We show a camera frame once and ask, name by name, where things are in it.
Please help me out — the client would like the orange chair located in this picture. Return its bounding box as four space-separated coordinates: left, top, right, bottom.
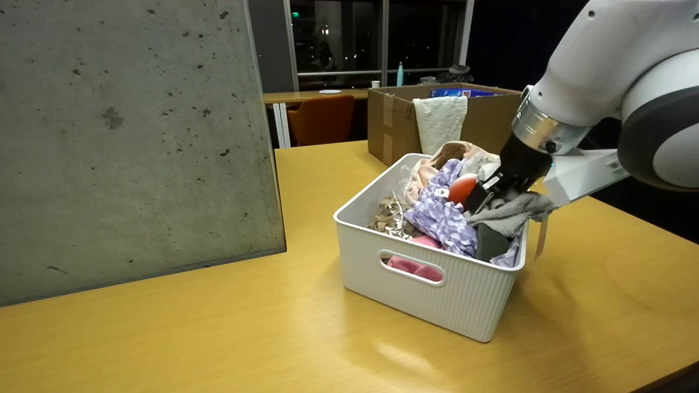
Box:
287 94 359 149

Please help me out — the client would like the white ribbed storage container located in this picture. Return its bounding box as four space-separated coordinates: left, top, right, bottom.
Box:
332 150 534 346

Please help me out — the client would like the grey concrete pillar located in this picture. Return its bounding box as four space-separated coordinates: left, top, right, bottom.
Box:
0 0 289 308

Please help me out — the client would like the brown cardboard box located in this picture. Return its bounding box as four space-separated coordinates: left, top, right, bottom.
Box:
365 81 527 169

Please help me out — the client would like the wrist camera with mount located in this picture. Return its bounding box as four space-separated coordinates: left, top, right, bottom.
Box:
541 146 634 208

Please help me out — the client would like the beige patterned fabric item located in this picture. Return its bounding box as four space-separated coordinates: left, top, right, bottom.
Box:
367 189 423 241

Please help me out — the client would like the white cloth draped over box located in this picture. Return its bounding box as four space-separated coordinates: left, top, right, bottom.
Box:
411 94 470 157

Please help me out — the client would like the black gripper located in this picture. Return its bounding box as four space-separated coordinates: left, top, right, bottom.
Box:
463 133 557 216

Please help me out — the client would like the window with metal frame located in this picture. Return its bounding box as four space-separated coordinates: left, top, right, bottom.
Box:
287 0 478 92

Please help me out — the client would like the purple checkered clothing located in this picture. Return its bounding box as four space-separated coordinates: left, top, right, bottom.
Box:
403 157 550 271

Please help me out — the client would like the pink clothing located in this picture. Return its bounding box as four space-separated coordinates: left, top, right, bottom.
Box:
383 232 449 283

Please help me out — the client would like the blue box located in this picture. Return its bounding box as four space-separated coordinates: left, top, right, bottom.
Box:
430 85 499 100

